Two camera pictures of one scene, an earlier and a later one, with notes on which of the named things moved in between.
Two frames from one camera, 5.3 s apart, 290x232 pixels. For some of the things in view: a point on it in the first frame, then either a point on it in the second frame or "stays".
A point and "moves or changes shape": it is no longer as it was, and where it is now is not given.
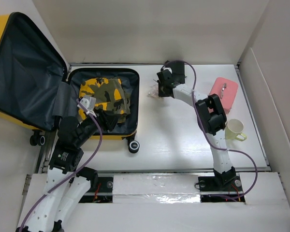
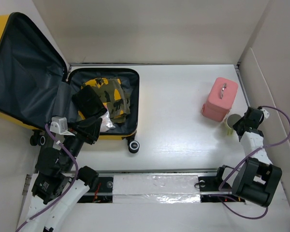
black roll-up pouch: (178, 68) -> (89, 102)
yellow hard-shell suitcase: (32, 85) stays
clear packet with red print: (153, 92) moves or changes shape
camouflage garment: (110, 95) stays
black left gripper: (106, 120) -> (88, 129)
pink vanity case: (227, 90) stays
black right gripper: (161, 94) -> (236, 125)
